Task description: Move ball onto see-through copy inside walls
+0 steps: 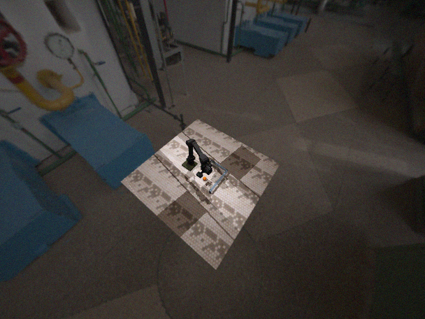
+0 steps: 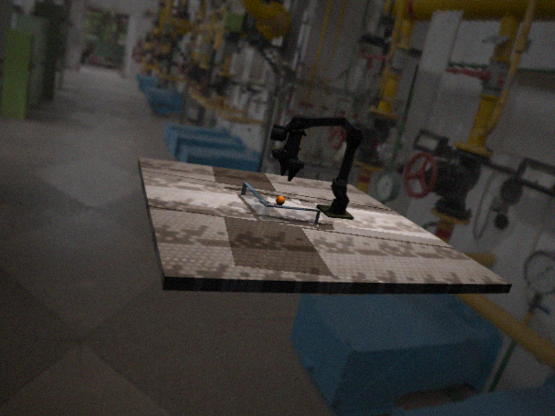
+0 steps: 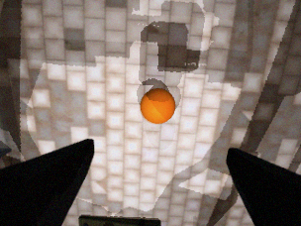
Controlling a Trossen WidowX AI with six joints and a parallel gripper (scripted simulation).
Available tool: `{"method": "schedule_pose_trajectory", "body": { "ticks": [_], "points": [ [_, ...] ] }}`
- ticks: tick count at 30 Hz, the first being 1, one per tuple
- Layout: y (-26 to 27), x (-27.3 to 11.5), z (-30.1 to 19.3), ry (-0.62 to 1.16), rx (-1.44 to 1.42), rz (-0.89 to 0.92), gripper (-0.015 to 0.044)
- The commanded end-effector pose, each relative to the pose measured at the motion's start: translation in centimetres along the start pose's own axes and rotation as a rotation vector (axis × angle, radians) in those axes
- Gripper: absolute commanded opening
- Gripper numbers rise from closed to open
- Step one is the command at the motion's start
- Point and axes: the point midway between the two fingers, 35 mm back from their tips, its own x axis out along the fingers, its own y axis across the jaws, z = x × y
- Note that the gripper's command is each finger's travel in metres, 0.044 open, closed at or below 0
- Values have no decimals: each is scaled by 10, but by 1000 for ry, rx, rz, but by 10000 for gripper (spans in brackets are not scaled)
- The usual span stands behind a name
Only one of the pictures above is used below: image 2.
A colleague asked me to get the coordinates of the clear l-shaped low wall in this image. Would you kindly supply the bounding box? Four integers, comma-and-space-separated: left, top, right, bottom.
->
241, 183, 319, 225

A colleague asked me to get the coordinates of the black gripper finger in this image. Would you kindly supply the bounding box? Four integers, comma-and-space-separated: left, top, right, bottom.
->
287, 165, 301, 182
278, 159, 288, 176

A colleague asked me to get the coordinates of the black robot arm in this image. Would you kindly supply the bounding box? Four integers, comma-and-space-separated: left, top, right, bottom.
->
270, 115, 363, 215

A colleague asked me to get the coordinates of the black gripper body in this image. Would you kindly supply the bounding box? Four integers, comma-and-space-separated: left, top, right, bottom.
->
280, 143, 304, 169

